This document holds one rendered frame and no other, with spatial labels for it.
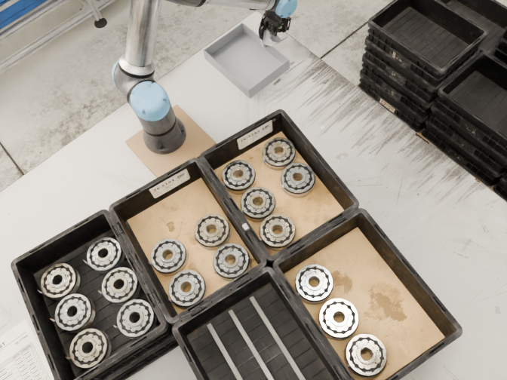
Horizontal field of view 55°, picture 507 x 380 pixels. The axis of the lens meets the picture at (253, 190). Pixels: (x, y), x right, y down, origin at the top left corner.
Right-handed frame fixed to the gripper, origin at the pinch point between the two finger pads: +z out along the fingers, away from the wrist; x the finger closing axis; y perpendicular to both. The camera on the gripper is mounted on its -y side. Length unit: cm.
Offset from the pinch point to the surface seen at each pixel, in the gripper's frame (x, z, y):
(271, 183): -46, 4, 48
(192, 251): -76, 13, 46
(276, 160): -41, -1, 45
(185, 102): -35.1, 14.1, -4.9
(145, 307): -96, 16, 50
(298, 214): -48, 4, 61
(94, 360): -113, 21, 51
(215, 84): -22.8, 10.4, -2.5
